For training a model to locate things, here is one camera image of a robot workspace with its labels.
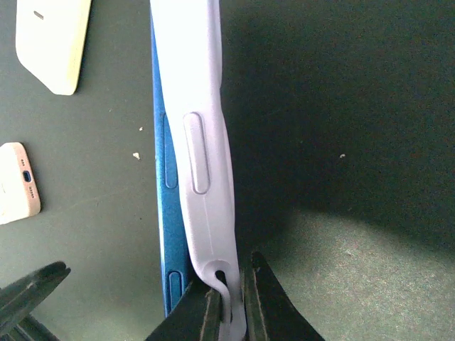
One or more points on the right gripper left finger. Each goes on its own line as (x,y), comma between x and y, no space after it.
(196,317)

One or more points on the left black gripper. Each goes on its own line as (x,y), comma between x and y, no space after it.
(21,297)

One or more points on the blue phone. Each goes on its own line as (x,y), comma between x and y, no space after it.
(176,268)

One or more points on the pink cased phone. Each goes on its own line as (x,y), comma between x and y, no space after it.
(19,194)

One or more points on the lavender phone case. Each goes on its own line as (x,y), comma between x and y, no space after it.
(189,51)

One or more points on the beige cased phone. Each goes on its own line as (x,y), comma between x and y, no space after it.
(50,39)

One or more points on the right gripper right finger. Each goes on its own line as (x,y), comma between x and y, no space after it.
(269,312)

